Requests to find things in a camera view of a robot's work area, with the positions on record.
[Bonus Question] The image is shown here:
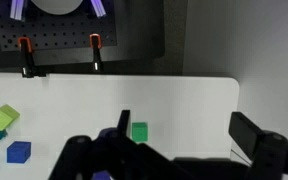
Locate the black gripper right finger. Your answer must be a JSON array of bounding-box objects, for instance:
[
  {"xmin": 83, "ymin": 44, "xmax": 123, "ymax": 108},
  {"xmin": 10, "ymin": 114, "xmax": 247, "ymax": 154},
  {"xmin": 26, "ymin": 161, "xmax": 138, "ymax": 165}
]
[{"xmin": 228, "ymin": 111, "xmax": 288, "ymax": 180}]

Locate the orange black clamp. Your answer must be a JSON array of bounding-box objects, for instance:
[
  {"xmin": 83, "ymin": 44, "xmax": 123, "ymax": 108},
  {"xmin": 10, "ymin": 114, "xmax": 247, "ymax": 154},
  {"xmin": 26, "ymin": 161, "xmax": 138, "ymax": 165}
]
[
  {"xmin": 17, "ymin": 36, "xmax": 47, "ymax": 79},
  {"xmin": 89, "ymin": 33, "xmax": 105, "ymax": 73}
]

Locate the dark blue block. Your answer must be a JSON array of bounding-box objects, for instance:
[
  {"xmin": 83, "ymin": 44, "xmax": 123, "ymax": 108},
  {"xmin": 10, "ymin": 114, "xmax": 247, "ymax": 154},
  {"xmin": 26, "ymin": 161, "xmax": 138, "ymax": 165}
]
[{"xmin": 6, "ymin": 140, "xmax": 32, "ymax": 164}]

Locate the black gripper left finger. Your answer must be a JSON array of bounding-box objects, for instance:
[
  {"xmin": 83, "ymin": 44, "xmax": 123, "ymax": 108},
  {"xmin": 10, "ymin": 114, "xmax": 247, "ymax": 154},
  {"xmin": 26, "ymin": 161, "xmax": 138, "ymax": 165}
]
[{"xmin": 48, "ymin": 109, "xmax": 142, "ymax": 180}]

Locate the purple lit strip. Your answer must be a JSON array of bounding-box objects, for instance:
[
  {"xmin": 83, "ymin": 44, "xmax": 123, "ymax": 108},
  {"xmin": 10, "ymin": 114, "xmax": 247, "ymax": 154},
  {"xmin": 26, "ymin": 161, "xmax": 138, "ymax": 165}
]
[
  {"xmin": 89, "ymin": 0, "xmax": 107, "ymax": 18},
  {"xmin": 9, "ymin": 0, "xmax": 28, "ymax": 22}
]

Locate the grey round robot base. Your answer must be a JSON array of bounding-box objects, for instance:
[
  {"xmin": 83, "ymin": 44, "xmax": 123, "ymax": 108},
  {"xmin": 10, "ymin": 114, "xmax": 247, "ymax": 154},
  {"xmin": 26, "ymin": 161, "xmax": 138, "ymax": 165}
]
[{"xmin": 30, "ymin": 0, "xmax": 84, "ymax": 16}]

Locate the black perforated mounting board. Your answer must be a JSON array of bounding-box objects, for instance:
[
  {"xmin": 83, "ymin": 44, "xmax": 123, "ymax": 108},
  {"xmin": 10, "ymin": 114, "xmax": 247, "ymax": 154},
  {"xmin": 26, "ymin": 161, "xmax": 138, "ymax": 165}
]
[{"xmin": 0, "ymin": 0, "xmax": 118, "ymax": 53}]

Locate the lime green foam cube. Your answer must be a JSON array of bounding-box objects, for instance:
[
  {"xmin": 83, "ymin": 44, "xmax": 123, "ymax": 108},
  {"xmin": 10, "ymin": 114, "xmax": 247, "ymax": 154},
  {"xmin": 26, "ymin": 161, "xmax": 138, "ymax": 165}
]
[{"xmin": 0, "ymin": 104, "xmax": 21, "ymax": 132}]

